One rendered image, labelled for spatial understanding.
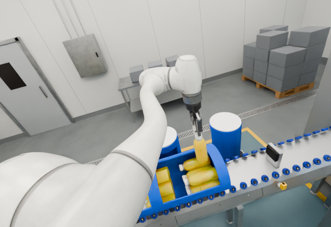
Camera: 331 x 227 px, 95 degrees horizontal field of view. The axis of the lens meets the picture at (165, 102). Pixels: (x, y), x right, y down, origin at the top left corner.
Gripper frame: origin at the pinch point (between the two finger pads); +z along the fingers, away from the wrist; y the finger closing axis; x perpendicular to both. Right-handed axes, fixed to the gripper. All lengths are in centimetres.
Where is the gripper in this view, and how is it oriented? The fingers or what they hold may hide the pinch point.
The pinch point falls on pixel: (197, 132)
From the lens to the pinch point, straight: 85.3
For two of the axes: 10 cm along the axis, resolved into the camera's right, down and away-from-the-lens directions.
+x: -9.6, 2.8, -0.6
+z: 2.1, 8.4, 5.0
